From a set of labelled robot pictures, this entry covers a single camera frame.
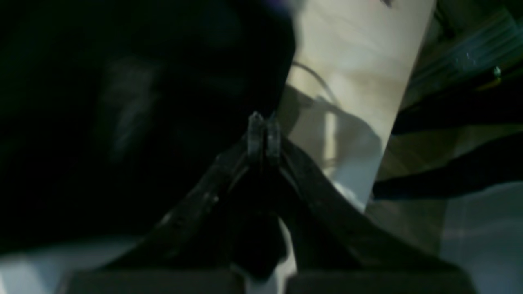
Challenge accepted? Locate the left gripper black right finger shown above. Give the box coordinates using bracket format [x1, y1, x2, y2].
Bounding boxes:
[266, 120, 476, 294]

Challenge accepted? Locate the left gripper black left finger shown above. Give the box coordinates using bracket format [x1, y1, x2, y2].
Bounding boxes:
[57, 112, 265, 294]

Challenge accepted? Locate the black t-shirt with graphic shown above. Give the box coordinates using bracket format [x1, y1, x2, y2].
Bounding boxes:
[1, 0, 296, 255]

